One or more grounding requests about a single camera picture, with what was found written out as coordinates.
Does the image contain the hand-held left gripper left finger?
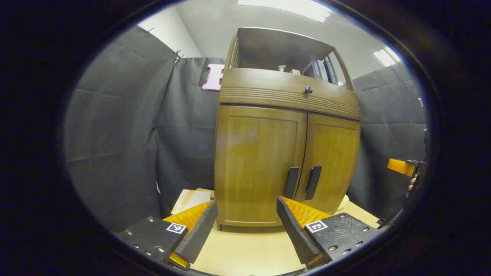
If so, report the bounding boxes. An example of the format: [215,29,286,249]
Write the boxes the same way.
[115,199,219,271]

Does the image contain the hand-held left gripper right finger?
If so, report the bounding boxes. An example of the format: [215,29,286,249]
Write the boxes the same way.
[276,196,384,270]

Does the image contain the black door handle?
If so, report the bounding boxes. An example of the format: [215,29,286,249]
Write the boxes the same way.
[305,166,322,200]
[284,168,300,200]

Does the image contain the wooden shoe cabinet door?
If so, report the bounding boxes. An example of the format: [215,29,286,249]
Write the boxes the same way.
[295,113,361,215]
[216,105,307,227]

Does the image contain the wooden double-door shoe cabinet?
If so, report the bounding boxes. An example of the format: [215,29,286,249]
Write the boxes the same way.
[214,27,361,233]

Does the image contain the wooden cabinet drawer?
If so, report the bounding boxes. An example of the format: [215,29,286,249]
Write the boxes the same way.
[219,68,360,121]

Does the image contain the small ceiling light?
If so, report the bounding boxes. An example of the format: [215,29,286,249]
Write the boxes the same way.
[374,46,401,67]

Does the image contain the light grey book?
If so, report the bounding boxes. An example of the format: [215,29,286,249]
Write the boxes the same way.
[316,59,330,82]

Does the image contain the blue book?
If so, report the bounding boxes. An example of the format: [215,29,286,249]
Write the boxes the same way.
[304,61,321,79]

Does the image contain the black backdrop cloth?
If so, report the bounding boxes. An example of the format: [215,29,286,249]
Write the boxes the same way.
[63,25,428,232]

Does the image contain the large ceiling light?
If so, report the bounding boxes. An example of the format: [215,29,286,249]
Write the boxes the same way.
[238,0,332,23]

